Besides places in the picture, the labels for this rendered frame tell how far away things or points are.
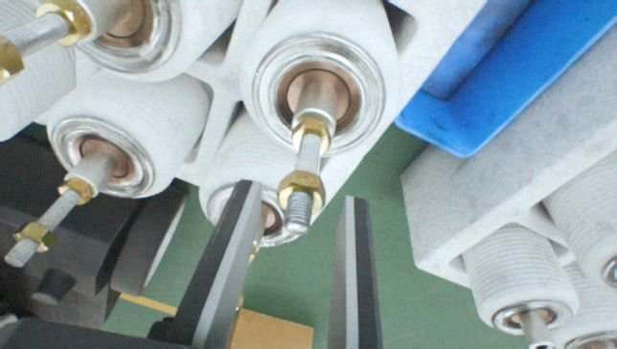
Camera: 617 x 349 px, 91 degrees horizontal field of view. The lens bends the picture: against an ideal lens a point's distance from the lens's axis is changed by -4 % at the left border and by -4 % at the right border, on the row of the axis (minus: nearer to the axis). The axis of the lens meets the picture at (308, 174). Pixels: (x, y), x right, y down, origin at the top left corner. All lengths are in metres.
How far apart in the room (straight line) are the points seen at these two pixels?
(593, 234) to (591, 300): 0.15
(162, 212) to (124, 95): 0.33
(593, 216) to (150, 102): 0.37
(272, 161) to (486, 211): 0.24
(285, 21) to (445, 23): 0.12
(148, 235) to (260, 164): 0.34
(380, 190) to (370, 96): 0.41
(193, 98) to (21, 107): 0.12
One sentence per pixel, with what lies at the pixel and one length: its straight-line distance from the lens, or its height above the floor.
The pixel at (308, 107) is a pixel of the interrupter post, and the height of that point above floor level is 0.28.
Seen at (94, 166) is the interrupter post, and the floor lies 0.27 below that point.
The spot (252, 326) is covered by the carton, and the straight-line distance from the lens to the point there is 1.04.
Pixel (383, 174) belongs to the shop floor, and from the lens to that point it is 0.56.
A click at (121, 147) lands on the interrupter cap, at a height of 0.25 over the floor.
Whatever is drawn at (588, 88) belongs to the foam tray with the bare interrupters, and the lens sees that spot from 0.38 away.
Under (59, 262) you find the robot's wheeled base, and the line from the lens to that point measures 0.58.
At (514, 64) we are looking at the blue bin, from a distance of 0.42.
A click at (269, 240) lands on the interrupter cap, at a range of 0.28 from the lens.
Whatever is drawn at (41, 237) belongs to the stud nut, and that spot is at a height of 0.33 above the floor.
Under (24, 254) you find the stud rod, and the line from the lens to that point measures 0.23.
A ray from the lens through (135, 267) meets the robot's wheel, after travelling 0.56.
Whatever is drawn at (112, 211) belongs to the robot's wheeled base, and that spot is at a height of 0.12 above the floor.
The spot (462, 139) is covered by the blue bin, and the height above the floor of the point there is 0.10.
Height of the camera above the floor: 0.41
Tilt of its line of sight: 48 degrees down
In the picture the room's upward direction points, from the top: 171 degrees counter-clockwise
